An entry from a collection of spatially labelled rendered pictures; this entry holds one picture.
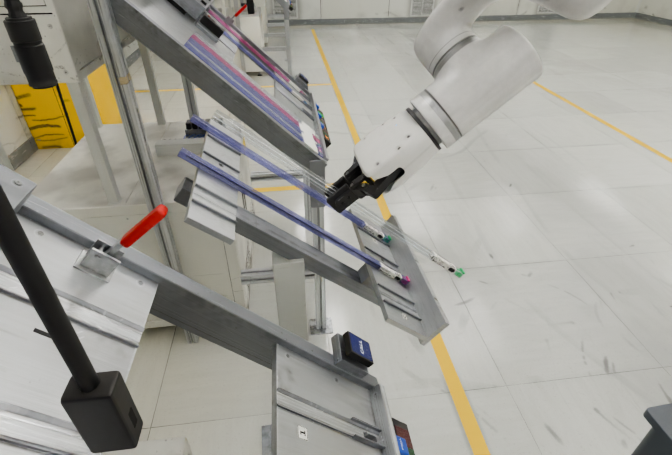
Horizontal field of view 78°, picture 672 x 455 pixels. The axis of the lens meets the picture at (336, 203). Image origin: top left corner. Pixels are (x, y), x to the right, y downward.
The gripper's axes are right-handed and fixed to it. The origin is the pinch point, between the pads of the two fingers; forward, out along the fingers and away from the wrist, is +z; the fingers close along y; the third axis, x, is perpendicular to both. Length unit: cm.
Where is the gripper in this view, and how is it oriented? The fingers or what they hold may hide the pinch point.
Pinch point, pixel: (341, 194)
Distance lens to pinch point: 62.2
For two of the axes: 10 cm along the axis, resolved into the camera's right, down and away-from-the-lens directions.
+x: 6.3, 5.9, 5.0
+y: 1.6, 5.4, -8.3
